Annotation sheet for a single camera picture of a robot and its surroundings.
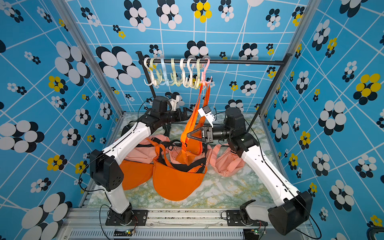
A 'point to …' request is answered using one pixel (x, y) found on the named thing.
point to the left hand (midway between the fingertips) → (192, 112)
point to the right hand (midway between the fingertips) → (191, 137)
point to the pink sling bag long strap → (174, 151)
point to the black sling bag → (199, 166)
